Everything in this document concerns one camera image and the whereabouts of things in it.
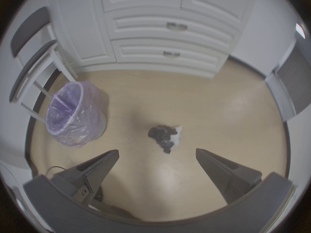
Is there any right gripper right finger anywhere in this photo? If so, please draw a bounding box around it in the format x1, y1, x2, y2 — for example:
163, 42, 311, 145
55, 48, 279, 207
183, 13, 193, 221
196, 148, 263, 205

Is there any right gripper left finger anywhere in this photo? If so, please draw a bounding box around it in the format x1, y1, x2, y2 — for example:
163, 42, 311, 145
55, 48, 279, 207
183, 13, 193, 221
52, 149, 120, 205

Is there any white trash bin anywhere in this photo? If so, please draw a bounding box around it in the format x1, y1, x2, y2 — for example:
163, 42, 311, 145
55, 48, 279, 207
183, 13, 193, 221
46, 81, 107, 145

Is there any purple plastic bag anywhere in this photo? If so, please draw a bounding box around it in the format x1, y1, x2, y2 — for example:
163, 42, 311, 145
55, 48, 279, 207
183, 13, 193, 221
45, 80, 109, 148

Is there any crumpled black plastic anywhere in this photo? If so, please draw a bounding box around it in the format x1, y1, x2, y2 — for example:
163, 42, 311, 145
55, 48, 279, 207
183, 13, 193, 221
148, 125, 177, 154

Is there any crumpled white paper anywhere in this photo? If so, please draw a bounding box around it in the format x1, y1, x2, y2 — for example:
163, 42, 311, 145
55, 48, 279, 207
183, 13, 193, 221
170, 125, 183, 150

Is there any bed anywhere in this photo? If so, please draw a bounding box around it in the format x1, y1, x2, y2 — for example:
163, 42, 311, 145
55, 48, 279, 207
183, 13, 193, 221
264, 23, 311, 123

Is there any white chair with grey seat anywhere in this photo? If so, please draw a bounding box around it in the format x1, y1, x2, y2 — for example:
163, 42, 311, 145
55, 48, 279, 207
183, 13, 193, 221
9, 6, 80, 123

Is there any white wardrobe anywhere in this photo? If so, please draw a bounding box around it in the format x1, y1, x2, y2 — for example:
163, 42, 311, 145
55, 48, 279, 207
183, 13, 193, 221
51, 0, 258, 80

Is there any black cable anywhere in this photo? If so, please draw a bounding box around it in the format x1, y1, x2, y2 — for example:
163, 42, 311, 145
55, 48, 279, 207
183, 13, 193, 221
47, 165, 66, 175

